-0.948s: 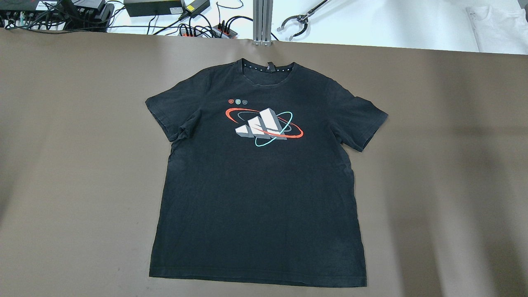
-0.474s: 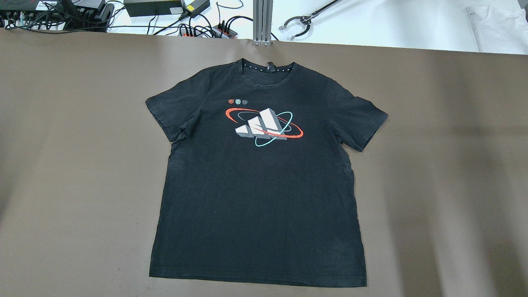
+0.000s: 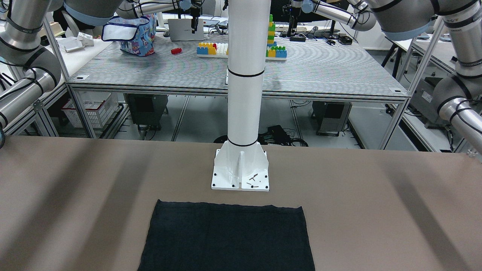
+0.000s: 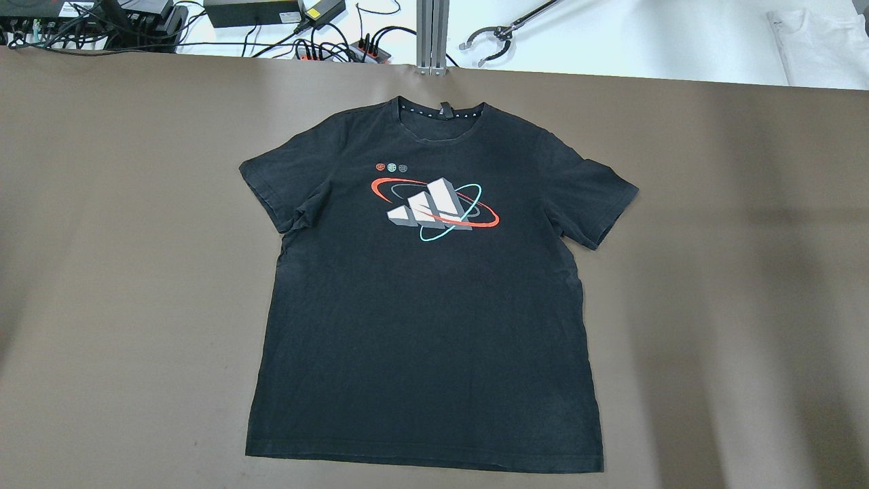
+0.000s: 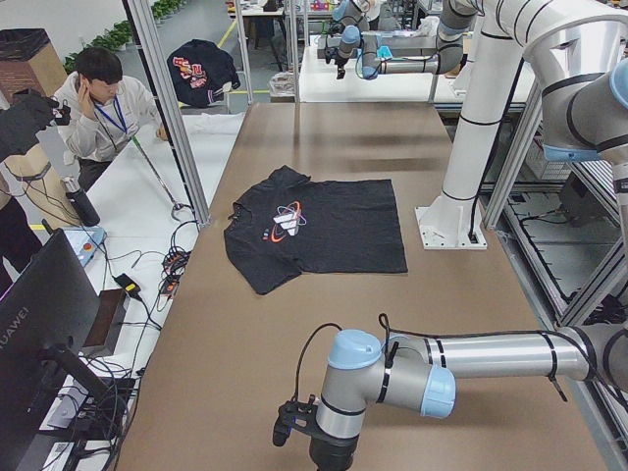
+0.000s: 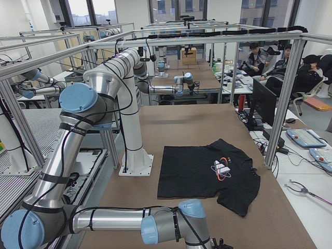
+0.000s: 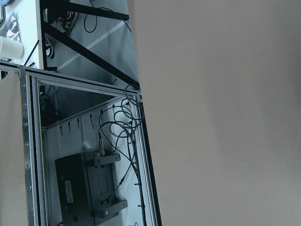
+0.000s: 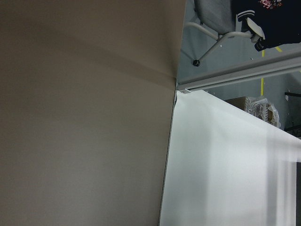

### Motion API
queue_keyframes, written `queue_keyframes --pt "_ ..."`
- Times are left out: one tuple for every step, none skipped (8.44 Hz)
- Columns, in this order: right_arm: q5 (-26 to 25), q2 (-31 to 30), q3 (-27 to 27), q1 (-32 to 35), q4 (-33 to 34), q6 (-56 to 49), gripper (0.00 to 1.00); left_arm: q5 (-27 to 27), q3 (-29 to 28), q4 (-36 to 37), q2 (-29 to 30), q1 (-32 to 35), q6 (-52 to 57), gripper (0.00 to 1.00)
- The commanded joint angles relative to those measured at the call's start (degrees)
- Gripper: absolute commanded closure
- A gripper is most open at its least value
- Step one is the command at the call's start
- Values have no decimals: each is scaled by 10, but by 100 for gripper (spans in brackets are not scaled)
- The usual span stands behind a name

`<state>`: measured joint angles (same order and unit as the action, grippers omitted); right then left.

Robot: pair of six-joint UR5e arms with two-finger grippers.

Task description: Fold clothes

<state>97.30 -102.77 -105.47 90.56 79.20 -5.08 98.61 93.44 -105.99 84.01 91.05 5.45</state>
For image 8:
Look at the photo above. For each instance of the grey office chair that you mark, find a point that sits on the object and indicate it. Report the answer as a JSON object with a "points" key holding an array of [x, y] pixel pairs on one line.
{"points": [[219, 21]]}

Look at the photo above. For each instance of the aluminium frame post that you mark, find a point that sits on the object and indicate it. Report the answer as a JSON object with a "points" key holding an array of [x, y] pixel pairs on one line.
{"points": [[281, 63]]}

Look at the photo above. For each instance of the plastic wrapped cardboard box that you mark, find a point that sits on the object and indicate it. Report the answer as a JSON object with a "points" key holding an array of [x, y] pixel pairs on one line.
{"points": [[259, 107]]}

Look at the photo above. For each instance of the dark varsity jacket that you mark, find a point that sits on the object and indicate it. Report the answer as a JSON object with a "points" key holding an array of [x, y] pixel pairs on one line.
{"points": [[272, 22]]}

